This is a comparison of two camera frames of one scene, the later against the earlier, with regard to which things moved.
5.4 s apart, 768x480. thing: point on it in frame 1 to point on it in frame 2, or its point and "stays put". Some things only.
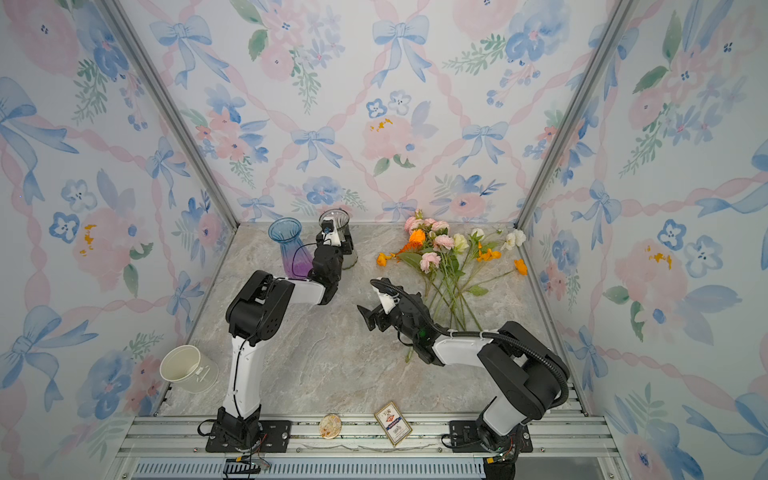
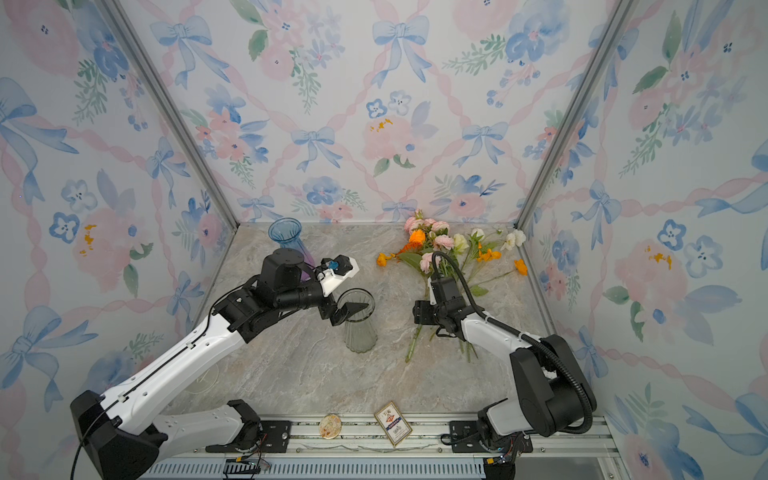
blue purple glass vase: (296, 261) stays put
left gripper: (320, 249) to (342, 314)
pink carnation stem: (437, 260) stays put
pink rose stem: (430, 238) stays put
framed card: (394, 424) stays put
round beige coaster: (330, 426) stays put
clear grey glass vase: (343, 220) to (359, 333)
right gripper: (370, 317) to (421, 309)
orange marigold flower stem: (416, 240) stays put
